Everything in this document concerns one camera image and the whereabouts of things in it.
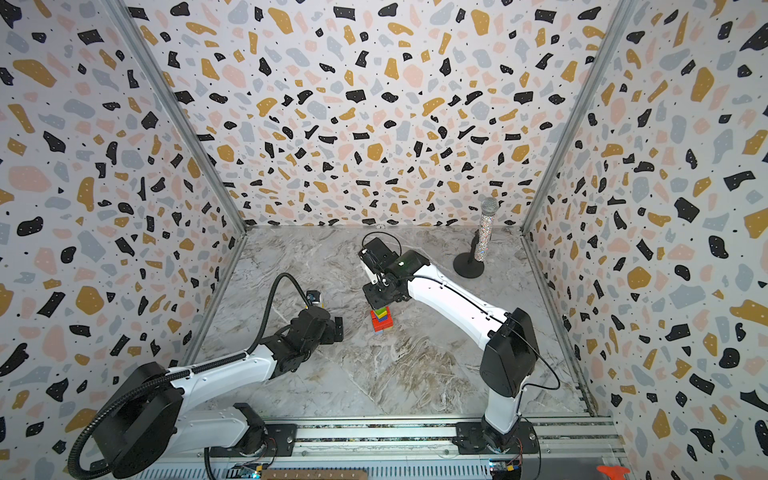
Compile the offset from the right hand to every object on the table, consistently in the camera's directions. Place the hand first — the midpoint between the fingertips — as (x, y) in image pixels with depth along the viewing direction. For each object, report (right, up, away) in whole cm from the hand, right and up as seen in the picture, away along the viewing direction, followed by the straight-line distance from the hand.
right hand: (370, 292), depth 80 cm
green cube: (+2, -6, +8) cm, 10 cm away
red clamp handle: (+58, -41, -10) cm, 72 cm away
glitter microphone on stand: (+34, +6, +29) cm, 45 cm away
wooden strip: (-11, -40, -13) cm, 43 cm away
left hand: (-13, -8, +7) cm, 17 cm away
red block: (+2, -11, +10) cm, 16 cm away
